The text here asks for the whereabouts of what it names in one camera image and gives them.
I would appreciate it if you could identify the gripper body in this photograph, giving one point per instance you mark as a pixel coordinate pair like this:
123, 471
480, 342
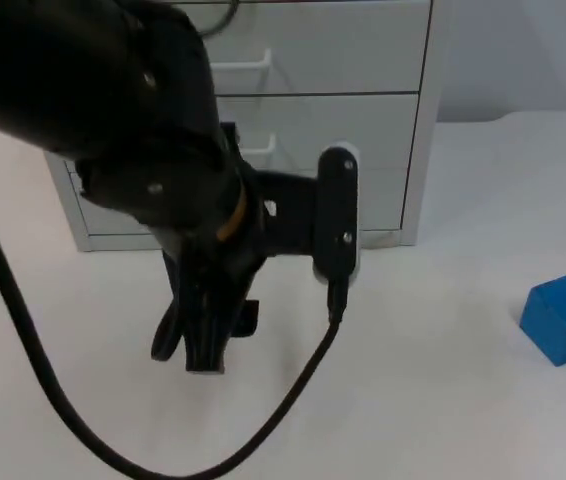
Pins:
283, 215

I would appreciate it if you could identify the small grey chest of drawers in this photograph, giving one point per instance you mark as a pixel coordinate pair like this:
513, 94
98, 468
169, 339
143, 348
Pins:
343, 65

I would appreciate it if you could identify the blue cube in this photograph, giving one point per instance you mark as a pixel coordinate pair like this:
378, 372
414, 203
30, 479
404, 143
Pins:
563, 320

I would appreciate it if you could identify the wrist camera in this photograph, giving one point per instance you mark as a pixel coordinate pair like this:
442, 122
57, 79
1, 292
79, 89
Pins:
337, 210

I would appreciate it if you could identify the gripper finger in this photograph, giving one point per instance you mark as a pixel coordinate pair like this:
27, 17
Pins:
206, 340
164, 335

